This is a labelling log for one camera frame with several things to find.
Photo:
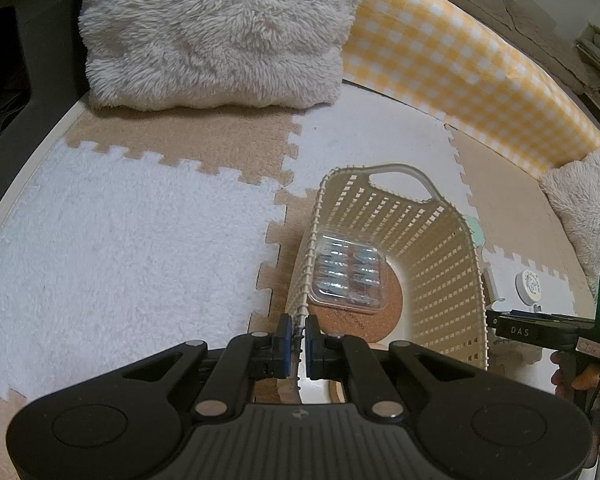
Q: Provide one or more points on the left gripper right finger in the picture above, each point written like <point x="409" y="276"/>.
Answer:
<point x="350" y="360"/>

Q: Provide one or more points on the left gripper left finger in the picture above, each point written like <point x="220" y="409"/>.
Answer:
<point x="246" y="360"/>

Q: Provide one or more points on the round yellow white tin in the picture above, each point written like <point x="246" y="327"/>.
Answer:
<point x="528" y="287"/>

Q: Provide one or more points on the cream plastic slotted basket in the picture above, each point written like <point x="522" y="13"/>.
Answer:
<point x="396" y="209"/>

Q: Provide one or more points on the mint green round tin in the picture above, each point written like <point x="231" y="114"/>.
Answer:
<point x="476" y="230"/>

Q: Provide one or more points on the clear plastic blister pack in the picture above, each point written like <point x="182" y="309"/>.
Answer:
<point x="348" y="274"/>

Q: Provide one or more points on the small white fluffy pillow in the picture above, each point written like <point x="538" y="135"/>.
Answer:
<point x="573" y="191"/>

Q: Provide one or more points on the yellow white checkered cushion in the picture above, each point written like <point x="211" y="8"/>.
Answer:
<point x="433" y="56"/>

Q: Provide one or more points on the large white fluffy pillow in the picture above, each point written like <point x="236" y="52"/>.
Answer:
<point x="159" y="54"/>

